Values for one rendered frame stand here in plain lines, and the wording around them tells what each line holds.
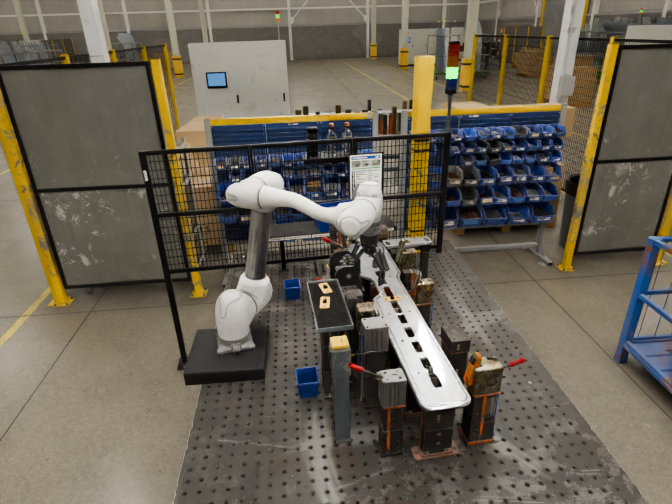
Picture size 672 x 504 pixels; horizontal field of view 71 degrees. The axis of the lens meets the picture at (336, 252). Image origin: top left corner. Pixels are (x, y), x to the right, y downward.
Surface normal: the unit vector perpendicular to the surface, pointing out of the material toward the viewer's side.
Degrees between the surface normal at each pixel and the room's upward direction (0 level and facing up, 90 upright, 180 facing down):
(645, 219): 91
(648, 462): 0
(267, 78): 90
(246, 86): 90
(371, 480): 0
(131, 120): 90
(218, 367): 2
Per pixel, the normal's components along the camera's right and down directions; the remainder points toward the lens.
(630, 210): 0.09, 0.43
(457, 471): -0.03, -0.90
